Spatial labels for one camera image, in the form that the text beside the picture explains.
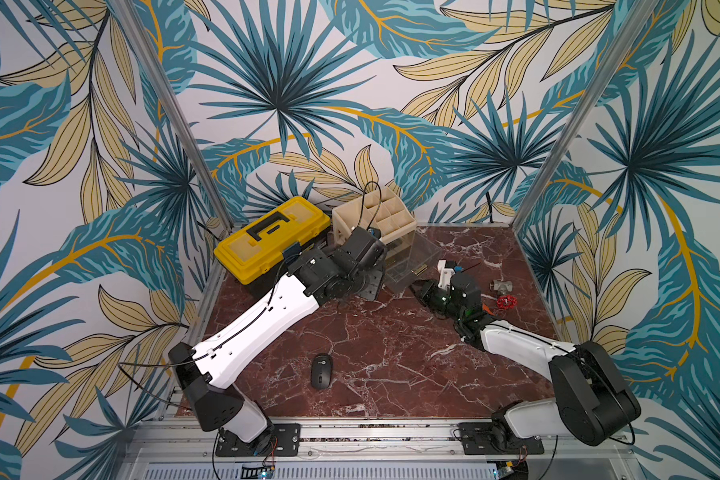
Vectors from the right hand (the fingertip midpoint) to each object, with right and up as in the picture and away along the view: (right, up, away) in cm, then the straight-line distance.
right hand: (406, 281), depth 85 cm
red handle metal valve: (+32, -7, +10) cm, 35 cm away
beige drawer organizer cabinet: (-7, +20, +5) cm, 22 cm away
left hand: (-11, 0, -14) cm, 18 cm away
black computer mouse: (-23, -25, -3) cm, 34 cm away
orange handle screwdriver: (+27, -9, +11) cm, 30 cm away
